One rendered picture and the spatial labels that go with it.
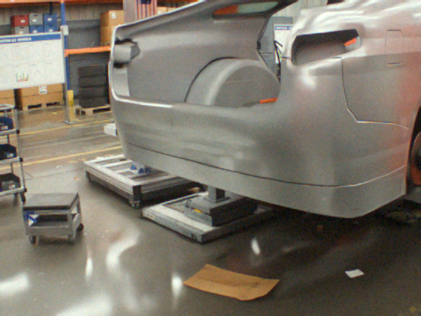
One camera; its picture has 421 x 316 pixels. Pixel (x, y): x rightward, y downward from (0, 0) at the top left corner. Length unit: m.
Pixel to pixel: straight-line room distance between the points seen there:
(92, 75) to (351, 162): 9.59
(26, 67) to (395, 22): 8.36
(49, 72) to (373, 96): 8.44
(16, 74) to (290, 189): 8.18
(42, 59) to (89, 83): 1.70
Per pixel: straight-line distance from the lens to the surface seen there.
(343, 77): 1.97
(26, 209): 3.96
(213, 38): 3.73
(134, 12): 4.83
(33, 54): 9.92
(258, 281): 3.18
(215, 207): 3.89
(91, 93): 11.26
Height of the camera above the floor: 1.51
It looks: 13 degrees down
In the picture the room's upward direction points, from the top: 2 degrees counter-clockwise
